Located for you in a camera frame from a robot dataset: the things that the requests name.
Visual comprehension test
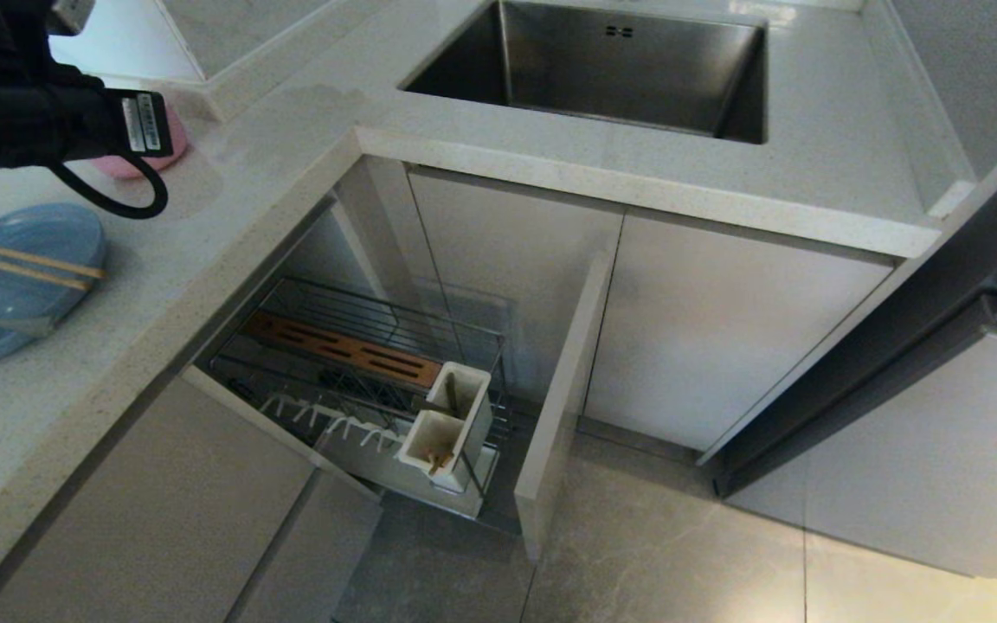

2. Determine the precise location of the pink speckled bowl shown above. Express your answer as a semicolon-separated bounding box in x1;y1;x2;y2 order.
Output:
90;108;190;181

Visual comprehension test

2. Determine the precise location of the beige pull-out cabinet front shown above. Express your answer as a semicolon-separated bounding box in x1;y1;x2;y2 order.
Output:
513;251;617;563

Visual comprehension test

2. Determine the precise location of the blue round plate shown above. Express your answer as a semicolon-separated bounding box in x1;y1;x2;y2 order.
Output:
0;203;108;373

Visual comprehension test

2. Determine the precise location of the wooden chopstick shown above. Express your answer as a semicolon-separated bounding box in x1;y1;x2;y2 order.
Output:
0;234;107;280
0;246;93;292

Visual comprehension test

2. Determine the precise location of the large beige drawer front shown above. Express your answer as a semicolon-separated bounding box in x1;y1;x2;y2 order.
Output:
0;374;319;623

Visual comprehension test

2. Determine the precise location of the narrow beige cabinet door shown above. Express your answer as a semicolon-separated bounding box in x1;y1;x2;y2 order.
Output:
409;169;625;408

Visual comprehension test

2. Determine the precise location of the white drip tray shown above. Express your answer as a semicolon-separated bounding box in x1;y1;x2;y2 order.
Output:
312;414;501;522

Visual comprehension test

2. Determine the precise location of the white two-compartment cutlery holder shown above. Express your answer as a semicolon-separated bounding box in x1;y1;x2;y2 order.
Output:
395;362;494;496

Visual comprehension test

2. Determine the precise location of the small beige drawer front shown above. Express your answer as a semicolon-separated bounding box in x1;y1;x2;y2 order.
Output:
228;470;384;623

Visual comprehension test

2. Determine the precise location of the stainless steel sink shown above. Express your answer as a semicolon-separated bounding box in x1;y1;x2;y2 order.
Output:
401;0;766;146

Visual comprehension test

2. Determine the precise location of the wide beige cabinet door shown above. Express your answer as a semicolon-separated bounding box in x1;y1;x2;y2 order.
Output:
583;212;895;453

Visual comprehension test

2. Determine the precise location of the white appliance front panel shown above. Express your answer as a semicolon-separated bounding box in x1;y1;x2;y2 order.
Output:
726;290;997;589

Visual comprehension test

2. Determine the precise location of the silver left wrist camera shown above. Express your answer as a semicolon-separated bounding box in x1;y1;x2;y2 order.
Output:
47;0;99;37

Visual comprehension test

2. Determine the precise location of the chrome wire pull-out rack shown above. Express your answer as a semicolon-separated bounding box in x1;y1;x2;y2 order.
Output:
209;275;518;524

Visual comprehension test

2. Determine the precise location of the dark grey door frame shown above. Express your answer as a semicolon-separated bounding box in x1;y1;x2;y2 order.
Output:
696;130;997;500

